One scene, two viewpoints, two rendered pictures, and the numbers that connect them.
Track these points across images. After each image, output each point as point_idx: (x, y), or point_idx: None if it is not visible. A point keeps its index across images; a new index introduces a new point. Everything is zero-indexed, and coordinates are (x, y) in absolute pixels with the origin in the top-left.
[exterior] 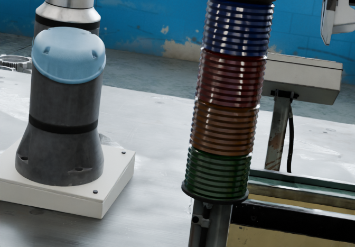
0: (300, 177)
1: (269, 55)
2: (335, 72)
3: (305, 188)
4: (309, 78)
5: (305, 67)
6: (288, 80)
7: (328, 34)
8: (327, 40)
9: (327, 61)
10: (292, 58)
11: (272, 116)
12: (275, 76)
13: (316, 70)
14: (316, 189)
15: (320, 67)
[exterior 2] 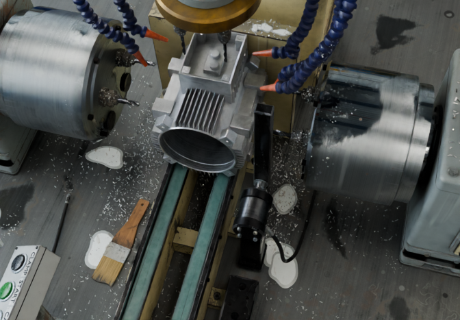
0: (119, 318)
1: (14, 312)
2: (46, 255)
3: (130, 317)
4: (44, 281)
5: (34, 281)
6: (40, 301)
7: (0, 243)
8: (2, 244)
9: (33, 257)
10: (23, 290)
11: (36, 318)
12: (33, 312)
13: (39, 271)
14: (133, 309)
15: (38, 267)
